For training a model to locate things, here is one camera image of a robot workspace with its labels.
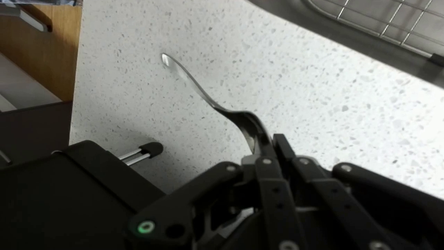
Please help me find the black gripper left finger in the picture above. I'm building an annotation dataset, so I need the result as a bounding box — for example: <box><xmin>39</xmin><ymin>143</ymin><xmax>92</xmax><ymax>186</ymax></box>
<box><xmin>128</xmin><ymin>157</ymin><xmax>301</xmax><ymax>250</ymax></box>

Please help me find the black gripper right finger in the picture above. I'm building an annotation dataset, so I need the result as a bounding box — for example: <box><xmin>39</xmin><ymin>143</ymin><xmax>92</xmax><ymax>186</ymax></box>
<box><xmin>274</xmin><ymin>135</ymin><xmax>444</xmax><ymax>250</ymax></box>

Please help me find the silver spoon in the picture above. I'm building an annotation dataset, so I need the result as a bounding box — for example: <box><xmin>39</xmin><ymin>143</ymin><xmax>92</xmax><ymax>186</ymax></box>
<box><xmin>161</xmin><ymin>53</ymin><xmax>272</xmax><ymax>156</ymax></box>

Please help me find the metal sink grid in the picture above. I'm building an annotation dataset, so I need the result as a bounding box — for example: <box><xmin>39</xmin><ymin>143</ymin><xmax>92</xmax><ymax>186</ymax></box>
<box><xmin>304</xmin><ymin>0</ymin><xmax>444</xmax><ymax>57</ymax></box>

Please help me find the wooden cabinet front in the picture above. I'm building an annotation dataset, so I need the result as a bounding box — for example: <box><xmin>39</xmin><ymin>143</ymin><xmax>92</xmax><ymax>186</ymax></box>
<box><xmin>0</xmin><ymin>4</ymin><xmax>82</xmax><ymax>102</ymax></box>

